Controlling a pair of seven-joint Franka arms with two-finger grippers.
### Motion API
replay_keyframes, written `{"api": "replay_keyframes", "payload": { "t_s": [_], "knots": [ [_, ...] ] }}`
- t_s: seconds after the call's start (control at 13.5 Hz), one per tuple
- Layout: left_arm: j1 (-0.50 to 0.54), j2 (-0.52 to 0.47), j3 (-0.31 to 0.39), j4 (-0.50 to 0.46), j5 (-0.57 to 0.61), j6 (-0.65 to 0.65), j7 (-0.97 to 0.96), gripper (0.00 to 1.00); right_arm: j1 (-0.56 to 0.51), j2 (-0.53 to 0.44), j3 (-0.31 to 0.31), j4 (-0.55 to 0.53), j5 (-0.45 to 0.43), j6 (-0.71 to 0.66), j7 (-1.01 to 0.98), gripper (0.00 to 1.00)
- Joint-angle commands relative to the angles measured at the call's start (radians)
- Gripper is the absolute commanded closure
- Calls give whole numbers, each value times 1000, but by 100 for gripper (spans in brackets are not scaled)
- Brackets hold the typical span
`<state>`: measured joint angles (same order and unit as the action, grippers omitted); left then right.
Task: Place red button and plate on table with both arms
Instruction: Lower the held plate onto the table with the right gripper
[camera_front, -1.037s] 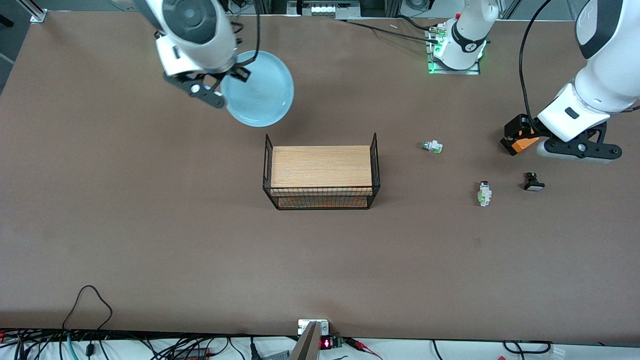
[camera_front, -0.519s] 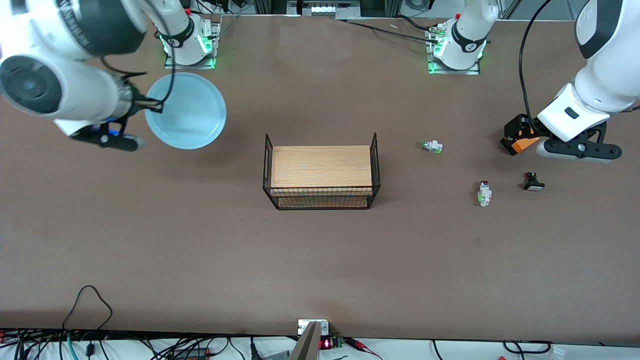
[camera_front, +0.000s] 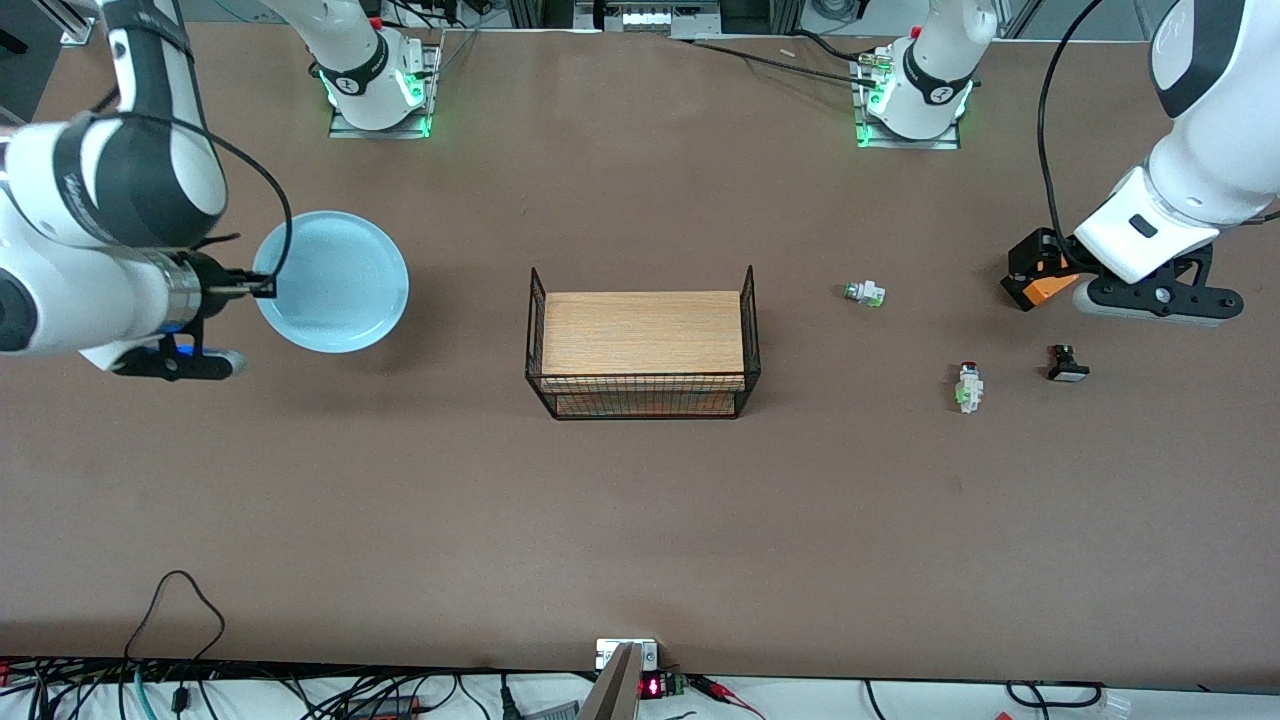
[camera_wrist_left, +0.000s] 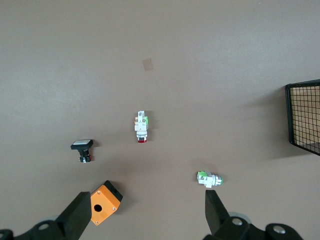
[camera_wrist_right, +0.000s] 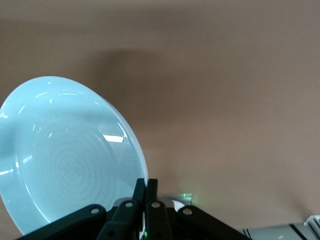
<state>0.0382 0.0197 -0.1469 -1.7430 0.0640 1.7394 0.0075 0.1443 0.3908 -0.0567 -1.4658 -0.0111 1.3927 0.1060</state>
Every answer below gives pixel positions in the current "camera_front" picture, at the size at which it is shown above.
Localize small white box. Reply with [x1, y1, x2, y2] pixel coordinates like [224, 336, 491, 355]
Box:
[596, 638, 659, 671]

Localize wooden shelf insert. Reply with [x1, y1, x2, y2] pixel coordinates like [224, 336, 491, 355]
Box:
[542, 290, 747, 417]

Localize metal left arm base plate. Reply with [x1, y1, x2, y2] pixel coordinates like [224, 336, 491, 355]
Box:
[853, 48, 976, 151]

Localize red test leads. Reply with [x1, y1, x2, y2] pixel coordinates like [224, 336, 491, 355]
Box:
[688, 673, 766, 720]

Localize black wire basket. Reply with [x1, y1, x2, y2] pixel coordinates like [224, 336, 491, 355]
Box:
[525, 265, 763, 421]

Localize grey metal bar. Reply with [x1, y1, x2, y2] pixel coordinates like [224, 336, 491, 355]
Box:
[578, 643, 643, 720]

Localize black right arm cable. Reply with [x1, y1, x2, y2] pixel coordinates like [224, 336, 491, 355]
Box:
[95, 88, 294, 301]

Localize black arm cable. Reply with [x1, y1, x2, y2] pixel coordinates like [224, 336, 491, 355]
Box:
[95, 88, 294, 301]
[1037, 0, 1113, 271]

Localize black table cable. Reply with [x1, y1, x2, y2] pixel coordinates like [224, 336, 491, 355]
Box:
[795, 28, 866, 63]
[685, 38, 886, 86]

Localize black looped cable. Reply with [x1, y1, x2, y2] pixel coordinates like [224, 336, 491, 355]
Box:
[1005, 680, 1106, 709]
[122, 570, 227, 666]

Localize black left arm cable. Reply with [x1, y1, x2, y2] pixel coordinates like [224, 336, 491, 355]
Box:
[1037, 0, 1113, 271]

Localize light blue plate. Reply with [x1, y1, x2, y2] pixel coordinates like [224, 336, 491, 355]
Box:
[252, 210, 411, 354]

